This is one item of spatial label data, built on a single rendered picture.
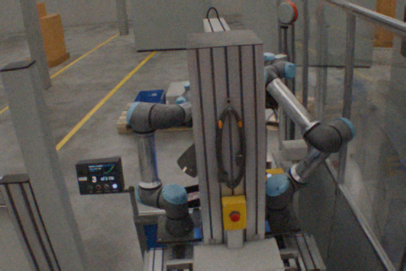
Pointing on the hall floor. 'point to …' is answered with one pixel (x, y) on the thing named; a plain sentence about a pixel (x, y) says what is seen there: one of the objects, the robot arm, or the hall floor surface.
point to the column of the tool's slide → (289, 80)
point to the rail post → (141, 240)
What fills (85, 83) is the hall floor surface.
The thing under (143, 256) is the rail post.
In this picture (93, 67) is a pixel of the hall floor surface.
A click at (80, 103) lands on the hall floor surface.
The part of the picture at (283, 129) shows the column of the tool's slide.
